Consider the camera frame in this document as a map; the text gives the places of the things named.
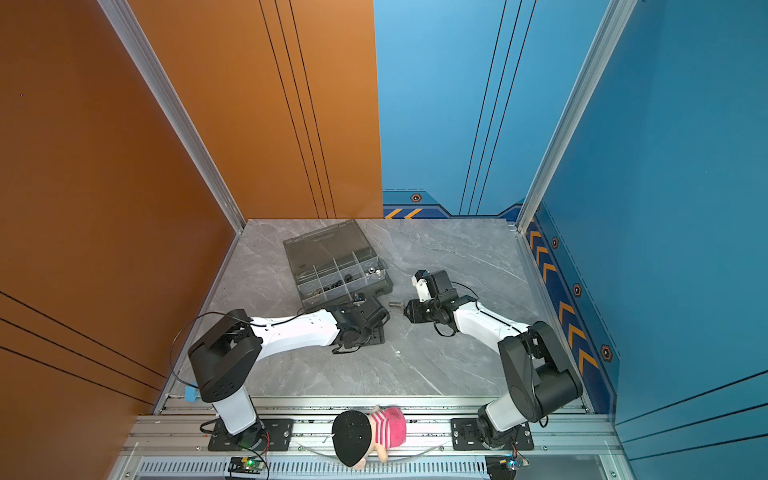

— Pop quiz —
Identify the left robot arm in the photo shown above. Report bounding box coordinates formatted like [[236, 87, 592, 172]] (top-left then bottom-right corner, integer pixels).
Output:
[[187, 297, 390, 436]]

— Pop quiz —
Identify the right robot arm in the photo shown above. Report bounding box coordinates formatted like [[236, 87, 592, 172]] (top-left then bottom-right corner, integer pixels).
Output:
[[403, 270, 584, 449]]

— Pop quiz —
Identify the grey plastic organizer box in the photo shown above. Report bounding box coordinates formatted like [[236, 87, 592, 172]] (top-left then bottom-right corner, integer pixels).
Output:
[[283, 220, 393, 312]]

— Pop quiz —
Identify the right circuit board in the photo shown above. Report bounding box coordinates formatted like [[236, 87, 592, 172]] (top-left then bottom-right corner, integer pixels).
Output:
[[485, 455, 530, 480]]

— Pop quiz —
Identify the circuit board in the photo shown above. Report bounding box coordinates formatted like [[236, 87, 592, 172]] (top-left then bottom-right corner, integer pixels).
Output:
[[485, 455, 530, 480], [227, 456, 269, 478]]

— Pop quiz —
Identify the left circuit board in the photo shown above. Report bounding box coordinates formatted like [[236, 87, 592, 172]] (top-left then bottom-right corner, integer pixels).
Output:
[[227, 456, 269, 478]]

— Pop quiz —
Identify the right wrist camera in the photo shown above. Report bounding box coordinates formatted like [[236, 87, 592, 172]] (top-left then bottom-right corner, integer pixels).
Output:
[[411, 270, 432, 303]]

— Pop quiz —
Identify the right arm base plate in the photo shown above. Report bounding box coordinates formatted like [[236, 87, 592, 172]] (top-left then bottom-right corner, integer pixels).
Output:
[[450, 418, 535, 451]]

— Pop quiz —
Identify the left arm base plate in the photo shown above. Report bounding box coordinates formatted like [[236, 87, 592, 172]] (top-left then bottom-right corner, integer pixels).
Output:
[[200, 418, 294, 452]]

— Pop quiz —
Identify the aluminium rail frame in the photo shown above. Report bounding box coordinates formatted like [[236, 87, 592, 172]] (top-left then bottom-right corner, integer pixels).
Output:
[[110, 397, 632, 479]]

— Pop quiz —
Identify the right aluminium corner post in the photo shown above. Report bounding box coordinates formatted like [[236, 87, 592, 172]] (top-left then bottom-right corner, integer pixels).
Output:
[[516, 0, 638, 234]]

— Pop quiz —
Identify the aluminium corner post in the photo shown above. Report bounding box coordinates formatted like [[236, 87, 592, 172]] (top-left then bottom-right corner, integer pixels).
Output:
[[516, 0, 638, 234], [98, 0, 246, 234]]

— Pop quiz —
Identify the left aluminium corner post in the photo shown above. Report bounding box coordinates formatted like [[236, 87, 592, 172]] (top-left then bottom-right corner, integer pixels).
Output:
[[98, 0, 246, 234]]

